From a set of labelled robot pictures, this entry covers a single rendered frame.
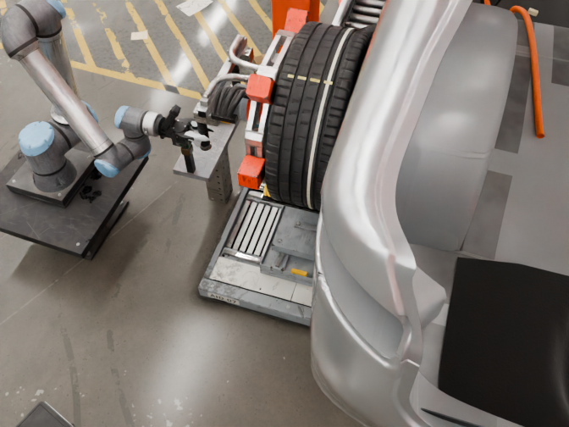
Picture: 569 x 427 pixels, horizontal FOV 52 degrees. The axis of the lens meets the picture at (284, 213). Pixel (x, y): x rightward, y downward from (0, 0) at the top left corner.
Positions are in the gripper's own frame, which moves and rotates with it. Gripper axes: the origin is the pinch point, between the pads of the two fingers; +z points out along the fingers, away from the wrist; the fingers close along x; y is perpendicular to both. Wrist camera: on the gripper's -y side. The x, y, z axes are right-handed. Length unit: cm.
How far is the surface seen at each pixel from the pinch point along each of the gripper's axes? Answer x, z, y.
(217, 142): -27.9, -11.5, 38.1
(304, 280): 11, 41, 69
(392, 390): 92, 80, -48
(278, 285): 14, 31, 75
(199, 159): -16.2, -15.4, 38.0
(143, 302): 37, -27, 83
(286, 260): 5, 31, 67
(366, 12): -169, 27, 58
